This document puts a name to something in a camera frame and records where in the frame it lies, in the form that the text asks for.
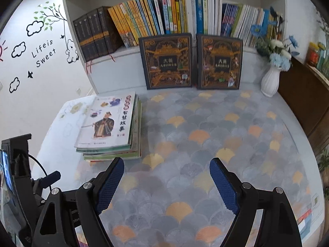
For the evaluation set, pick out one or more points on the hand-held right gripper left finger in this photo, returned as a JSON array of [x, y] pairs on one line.
[[110, 185]]

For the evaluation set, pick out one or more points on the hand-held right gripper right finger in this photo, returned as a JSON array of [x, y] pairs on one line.
[[222, 185]]

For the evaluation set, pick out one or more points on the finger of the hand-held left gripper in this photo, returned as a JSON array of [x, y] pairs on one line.
[[50, 178]]

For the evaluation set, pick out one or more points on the stack of sorted books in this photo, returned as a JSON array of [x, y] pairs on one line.
[[135, 144]]

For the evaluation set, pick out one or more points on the row of colourful shelf books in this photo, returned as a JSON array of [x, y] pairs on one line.
[[213, 15], [144, 18]]

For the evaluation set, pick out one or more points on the white book brown-robed figure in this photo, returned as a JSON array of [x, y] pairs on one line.
[[108, 123]]

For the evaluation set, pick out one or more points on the green potted plant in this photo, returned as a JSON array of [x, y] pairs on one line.
[[324, 159]]

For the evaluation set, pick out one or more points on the white ribbed vase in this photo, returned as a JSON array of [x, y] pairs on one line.
[[270, 82]]

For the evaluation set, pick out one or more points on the brown wooden cabinet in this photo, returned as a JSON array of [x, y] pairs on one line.
[[303, 100]]

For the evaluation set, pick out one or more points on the dark ornate encyclopedia book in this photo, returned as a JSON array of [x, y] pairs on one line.
[[165, 61], [219, 61]]

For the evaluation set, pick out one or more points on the artificial blue white flowers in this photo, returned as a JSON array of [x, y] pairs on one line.
[[280, 59]]

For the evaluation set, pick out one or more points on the dark hardcover book gold spine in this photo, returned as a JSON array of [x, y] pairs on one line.
[[106, 29], [93, 33], [82, 38]]

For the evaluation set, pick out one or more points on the red jar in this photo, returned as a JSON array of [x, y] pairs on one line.
[[313, 55]]

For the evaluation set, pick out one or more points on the green glass jar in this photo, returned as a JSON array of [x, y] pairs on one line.
[[321, 56]]

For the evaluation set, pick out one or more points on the cloud wall decal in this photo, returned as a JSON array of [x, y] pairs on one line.
[[34, 28], [14, 85]]

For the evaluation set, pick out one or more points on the bear wall decal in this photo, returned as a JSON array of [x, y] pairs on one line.
[[72, 51]]

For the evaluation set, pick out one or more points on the sun wall decal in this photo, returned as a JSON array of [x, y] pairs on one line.
[[2, 51]]

